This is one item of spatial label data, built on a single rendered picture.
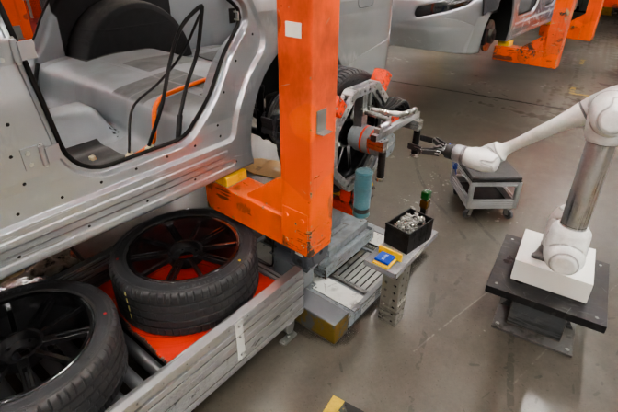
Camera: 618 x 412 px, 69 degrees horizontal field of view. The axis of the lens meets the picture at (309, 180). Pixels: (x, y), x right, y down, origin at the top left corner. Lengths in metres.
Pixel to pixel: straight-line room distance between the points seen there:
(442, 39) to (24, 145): 3.82
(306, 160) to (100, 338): 0.97
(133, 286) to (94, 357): 0.35
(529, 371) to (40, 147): 2.21
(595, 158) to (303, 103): 1.12
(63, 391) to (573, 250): 1.91
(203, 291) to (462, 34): 3.61
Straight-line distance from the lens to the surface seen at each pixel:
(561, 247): 2.12
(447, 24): 4.65
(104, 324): 1.87
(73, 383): 1.73
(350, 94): 2.13
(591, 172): 2.03
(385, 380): 2.23
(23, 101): 1.65
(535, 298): 2.36
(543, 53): 5.63
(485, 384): 2.33
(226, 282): 1.93
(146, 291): 1.95
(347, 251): 2.62
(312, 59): 1.59
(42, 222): 1.77
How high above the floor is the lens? 1.75
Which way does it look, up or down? 28 degrees down
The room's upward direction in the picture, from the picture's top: straight up
